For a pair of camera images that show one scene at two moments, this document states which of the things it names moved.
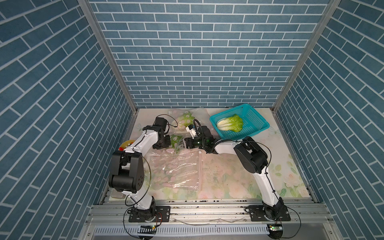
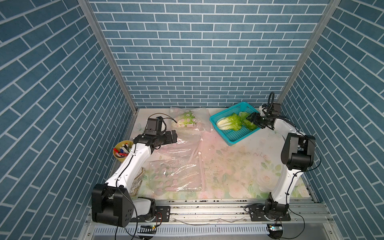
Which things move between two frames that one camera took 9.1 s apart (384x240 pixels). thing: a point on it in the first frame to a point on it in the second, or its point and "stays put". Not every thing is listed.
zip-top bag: [178, 119] stays put
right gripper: [187, 142] to [254, 119]
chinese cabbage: [174, 140] to [246, 122]
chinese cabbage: [234, 123] stays put
